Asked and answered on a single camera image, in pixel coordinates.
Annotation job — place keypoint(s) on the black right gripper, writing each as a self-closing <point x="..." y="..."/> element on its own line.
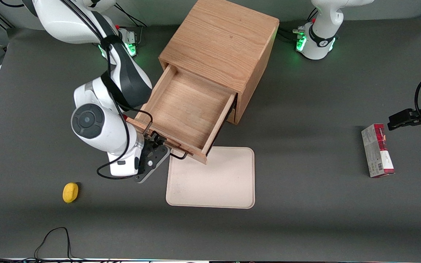
<point x="155" y="142"/>

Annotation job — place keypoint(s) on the red plaid biscuit box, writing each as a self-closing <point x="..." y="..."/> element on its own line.
<point x="376" y="153"/>

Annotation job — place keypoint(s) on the oak wooden drawer cabinet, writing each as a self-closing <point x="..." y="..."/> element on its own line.
<point x="225" y="36"/>

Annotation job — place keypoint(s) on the yellow lemon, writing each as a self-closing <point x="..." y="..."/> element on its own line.
<point x="70" y="192"/>

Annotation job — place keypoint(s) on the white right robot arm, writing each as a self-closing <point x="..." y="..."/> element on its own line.
<point x="97" y="128"/>

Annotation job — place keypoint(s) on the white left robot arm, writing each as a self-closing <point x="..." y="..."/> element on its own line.
<point x="320" y="40"/>

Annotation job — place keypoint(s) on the beige rectangular tray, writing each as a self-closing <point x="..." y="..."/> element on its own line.
<point x="214" y="182"/>

